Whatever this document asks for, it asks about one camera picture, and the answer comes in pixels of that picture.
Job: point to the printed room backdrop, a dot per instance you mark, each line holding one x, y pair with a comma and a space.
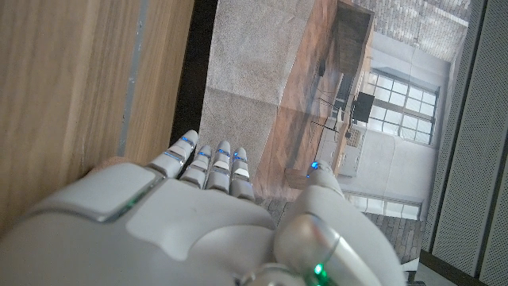
258, 51

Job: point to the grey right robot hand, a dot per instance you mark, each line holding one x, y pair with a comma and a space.
178, 230

